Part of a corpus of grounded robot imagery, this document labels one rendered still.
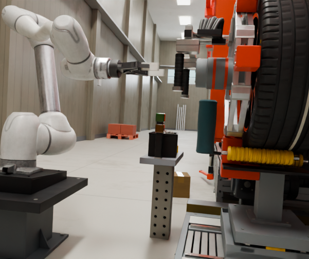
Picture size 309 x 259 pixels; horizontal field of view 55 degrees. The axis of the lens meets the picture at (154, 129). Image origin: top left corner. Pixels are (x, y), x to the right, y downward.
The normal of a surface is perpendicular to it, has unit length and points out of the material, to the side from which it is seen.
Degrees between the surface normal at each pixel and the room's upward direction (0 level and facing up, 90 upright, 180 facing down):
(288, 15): 63
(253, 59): 90
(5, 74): 90
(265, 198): 90
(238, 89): 90
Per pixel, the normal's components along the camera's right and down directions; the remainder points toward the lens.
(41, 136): 0.91, -0.05
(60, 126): 0.81, -0.31
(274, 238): -0.18, 0.02
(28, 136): 0.68, -0.01
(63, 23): -0.01, -0.45
